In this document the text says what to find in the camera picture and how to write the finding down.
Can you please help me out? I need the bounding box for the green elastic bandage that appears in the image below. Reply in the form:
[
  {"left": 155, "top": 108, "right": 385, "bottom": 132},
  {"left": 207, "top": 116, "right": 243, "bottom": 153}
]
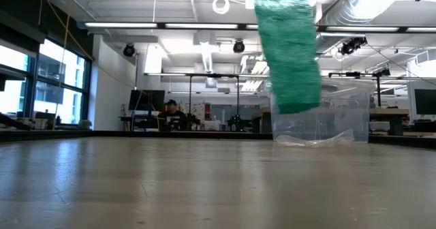
[{"left": 249, "top": 0, "right": 323, "bottom": 115}]

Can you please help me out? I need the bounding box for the person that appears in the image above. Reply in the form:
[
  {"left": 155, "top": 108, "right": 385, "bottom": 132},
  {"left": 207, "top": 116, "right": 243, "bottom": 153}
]
[{"left": 157, "top": 99, "right": 189, "bottom": 132}]

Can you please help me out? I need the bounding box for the black ceiling spotlight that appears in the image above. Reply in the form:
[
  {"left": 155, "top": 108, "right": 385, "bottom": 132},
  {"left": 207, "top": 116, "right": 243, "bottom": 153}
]
[
  {"left": 122, "top": 43, "right": 136, "bottom": 58},
  {"left": 232, "top": 39, "right": 246, "bottom": 55},
  {"left": 338, "top": 36, "right": 369, "bottom": 57}
]

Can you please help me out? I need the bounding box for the black computer monitor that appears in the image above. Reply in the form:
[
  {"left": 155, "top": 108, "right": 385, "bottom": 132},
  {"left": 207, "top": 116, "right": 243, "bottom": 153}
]
[
  {"left": 413, "top": 87, "right": 436, "bottom": 117},
  {"left": 128, "top": 89, "right": 166, "bottom": 112}
]

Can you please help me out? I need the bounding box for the clear plastic container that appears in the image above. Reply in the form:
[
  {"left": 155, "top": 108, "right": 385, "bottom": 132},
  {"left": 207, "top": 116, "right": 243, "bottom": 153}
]
[{"left": 262, "top": 74, "right": 377, "bottom": 145}]

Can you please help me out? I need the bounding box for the black background rig frame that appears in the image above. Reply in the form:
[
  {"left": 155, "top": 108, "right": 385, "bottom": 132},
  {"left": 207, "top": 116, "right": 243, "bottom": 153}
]
[{"left": 188, "top": 73, "right": 240, "bottom": 121}]

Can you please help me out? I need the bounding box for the white ring lamp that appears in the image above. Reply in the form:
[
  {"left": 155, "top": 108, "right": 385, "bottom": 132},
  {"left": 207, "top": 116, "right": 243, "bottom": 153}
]
[{"left": 211, "top": 0, "right": 232, "bottom": 16}]

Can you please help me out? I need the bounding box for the yellow cable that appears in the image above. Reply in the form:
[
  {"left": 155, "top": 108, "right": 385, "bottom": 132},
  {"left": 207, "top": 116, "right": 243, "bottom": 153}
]
[{"left": 36, "top": 0, "right": 95, "bottom": 131}]

